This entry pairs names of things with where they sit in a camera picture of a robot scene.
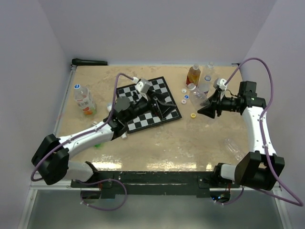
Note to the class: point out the amber drink bottle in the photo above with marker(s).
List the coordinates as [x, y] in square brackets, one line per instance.
[193, 75]

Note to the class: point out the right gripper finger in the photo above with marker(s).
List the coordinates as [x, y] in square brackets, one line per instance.
[215, 97]
[209, 110]

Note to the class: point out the blue cap tea bottle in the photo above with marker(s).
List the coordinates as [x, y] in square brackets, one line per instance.
[84, 99]

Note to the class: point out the black chess piece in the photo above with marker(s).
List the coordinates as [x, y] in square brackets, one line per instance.
[135, 96]

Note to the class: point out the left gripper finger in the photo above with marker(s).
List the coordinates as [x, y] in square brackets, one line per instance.
[164, 109]
[162, 97]

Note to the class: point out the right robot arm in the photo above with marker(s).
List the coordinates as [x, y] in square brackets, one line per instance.
[260, 164]

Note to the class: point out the clear crushed bottle right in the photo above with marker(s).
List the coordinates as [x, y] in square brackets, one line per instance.
[233, 148]

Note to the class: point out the white tube bottle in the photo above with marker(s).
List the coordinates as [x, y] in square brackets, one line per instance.
[109, 108]

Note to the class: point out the black base frame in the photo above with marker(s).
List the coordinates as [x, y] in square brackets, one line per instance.
[108, 184]

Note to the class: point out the yellow cap clear bottle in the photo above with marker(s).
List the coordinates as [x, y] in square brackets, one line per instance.
[197, 97]

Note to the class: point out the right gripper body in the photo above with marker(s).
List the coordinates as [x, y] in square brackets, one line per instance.
[220, 107]

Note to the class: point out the pepsi label bottle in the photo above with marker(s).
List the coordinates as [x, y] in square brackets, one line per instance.
[205, 83]

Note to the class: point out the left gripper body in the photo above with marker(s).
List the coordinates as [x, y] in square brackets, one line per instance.
[156, 111]

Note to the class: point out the black white chessboard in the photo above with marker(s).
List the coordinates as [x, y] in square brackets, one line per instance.
[135, 117]

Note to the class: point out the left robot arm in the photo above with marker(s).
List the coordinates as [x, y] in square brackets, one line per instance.
[52, 159]

